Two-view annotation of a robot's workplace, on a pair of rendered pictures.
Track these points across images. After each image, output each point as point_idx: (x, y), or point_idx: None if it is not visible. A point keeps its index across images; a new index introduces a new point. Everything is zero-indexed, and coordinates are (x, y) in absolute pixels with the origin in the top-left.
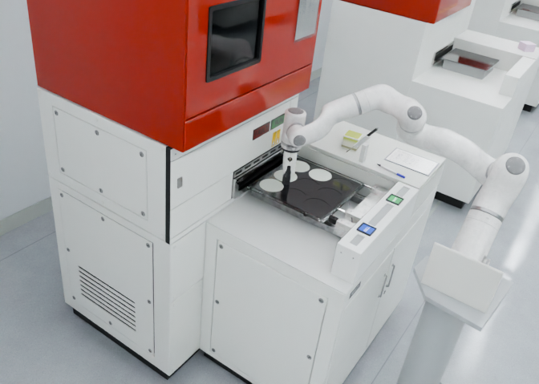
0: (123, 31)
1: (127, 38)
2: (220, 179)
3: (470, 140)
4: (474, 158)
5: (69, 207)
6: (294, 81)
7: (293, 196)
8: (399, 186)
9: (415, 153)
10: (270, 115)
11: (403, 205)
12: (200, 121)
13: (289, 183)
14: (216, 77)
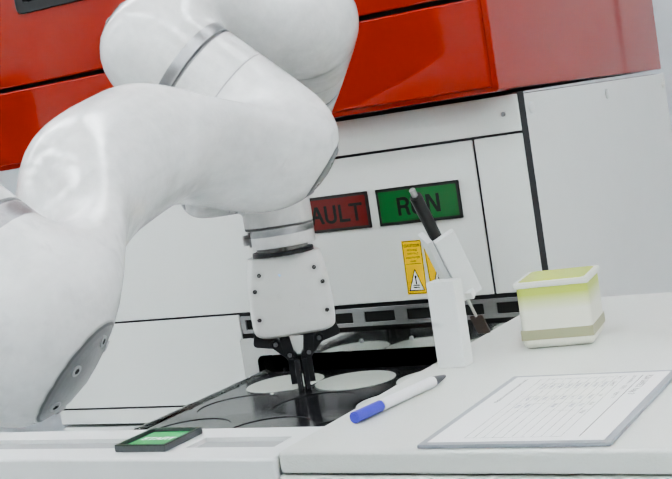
0: None
1: None
2: (188, 313)
3: (82, 112)
4: (18, 190)
5: None
6: (382, 51)
7: (229, 407)
8: (283, 433)
9: (671, 400)
10: (365, 170)
11: (119, 457)
12: (26, 105)
13: (298, 387)
14: (40, 3)
